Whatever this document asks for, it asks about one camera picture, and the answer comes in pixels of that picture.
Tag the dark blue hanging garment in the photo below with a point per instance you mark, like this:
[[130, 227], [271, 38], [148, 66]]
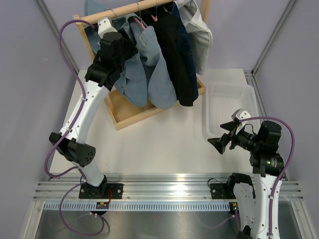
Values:
[[185, 49]]

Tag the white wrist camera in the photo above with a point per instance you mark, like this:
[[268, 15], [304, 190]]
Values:
[[239, 115], [104, 26]]

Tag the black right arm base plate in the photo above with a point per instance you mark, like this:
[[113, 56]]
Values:
[[219, 191]]

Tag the aluminium mounting rail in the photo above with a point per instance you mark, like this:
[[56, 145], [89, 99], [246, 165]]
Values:
[[140, 187]]

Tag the pink hanger with black garment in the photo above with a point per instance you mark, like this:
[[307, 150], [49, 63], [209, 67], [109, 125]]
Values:
[[155, 17]]

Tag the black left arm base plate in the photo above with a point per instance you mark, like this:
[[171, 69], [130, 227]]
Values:
[[104, 191]]

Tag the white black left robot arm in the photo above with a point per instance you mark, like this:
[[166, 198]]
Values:
[[115, 49]]

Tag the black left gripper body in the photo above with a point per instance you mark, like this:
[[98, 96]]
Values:
[[129, 50]]

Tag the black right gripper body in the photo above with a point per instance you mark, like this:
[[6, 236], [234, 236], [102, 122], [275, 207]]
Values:
[[240, 139]]

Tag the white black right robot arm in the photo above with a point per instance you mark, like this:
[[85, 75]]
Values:
[[258, 196]]

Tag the white hanging garment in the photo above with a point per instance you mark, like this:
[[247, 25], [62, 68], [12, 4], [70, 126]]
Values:
[[200, 35]]

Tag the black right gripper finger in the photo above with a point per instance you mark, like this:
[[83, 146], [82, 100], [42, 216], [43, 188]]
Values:
[[221, 143], [232, 126]]

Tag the white plastic basket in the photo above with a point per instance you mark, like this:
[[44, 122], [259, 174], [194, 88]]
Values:
[[222, 100]]

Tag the light blue buttoned denim skirt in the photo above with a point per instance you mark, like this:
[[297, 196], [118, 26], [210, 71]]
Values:
[[160, 89]]

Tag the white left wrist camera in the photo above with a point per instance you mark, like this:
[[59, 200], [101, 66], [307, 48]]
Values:
[[104, 26]]

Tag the black hanging garment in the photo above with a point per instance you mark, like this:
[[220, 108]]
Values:
[[166, 29]]

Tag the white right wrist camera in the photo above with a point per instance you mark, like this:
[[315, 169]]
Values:
[[239, 115]]

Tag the white slotted cable duct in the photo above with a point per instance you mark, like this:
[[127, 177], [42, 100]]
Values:
[[139, 206]]

